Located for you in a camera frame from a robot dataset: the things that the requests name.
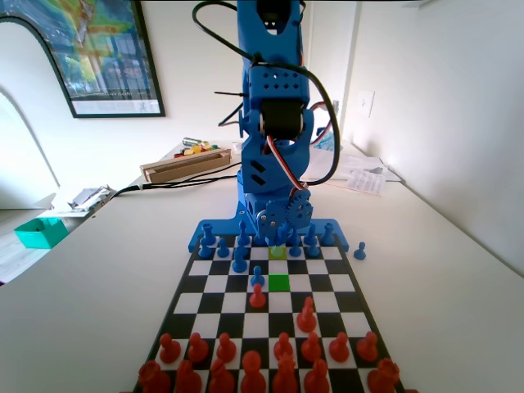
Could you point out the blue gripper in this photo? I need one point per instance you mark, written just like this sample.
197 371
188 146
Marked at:
257 208

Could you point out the blue chess bishop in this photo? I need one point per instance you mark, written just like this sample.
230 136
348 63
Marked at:
294 238
243 236

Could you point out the blue chess knight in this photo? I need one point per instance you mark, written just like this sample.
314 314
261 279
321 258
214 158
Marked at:
238 262
310 237

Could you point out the blue chess queen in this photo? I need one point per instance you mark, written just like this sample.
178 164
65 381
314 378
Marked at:
257 242

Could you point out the blue chess rook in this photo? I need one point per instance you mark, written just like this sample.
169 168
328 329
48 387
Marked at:
208 236
326 235

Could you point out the red chess pawn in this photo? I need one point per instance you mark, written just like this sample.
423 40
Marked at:
169 351
257 299
226 351
283 350
311 350
367 349
197 350
339 350

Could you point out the red chess knight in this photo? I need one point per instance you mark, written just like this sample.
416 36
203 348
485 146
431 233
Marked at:
187 378
306 319

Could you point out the red chess king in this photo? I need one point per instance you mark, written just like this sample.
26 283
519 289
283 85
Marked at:
285 376

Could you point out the red chess bishop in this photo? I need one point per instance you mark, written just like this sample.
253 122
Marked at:
316 378
221 378

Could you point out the red chess rook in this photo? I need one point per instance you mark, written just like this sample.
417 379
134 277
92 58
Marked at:
383 378
154 378

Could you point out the printed paper sheet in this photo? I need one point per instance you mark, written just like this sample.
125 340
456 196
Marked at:
366 182

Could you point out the stack of papers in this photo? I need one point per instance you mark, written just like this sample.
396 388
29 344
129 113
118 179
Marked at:
360 163

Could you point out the black and white chessboard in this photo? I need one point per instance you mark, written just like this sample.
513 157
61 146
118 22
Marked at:
282 305

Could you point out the long cardboard box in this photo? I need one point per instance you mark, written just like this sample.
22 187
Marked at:
186 167

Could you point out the yellow toy block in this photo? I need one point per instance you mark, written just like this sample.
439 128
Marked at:
189 151

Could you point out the silver metal can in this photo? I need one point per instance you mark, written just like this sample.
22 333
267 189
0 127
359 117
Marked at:
189 141

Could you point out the black zip tie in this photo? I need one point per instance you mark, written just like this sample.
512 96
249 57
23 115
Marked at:
229 94

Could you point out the crumpled grey packaging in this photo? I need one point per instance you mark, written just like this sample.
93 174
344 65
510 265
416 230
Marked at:
90 197

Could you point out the black framed map poster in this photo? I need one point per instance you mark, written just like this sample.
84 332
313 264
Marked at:
110 57

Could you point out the green plastic bin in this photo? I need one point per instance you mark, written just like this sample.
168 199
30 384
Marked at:
41 233

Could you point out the blue arm base plate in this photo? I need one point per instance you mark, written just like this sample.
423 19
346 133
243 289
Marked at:
223 227

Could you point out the white light switch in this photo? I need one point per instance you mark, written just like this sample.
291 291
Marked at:
365 103

